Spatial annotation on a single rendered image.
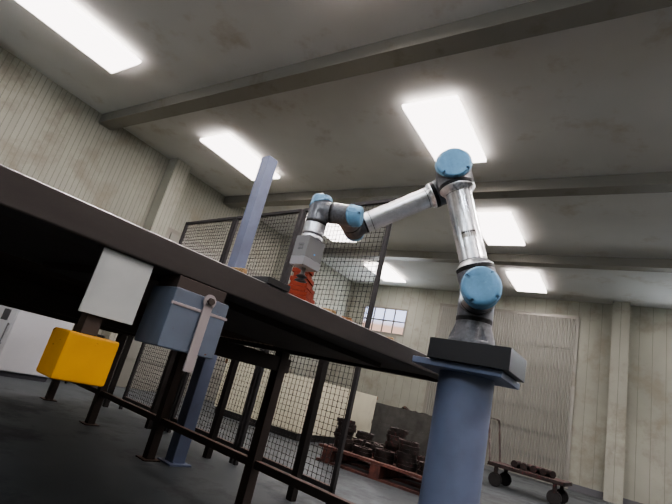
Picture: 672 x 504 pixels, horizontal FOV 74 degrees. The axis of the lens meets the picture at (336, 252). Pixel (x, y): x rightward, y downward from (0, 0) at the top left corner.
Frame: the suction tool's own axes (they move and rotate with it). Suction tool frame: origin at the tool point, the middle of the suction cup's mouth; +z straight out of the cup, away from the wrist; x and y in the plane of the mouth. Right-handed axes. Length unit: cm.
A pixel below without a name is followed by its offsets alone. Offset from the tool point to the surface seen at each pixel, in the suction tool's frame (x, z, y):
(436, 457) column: 44, 43, -28
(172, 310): 23, 24, 56
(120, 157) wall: -598, -232, -146
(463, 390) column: 49, 23, -29
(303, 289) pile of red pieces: -59, -15, -63
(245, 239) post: -170, -62, -101
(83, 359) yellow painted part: 22, 37, 68
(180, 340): 23, 29, 52
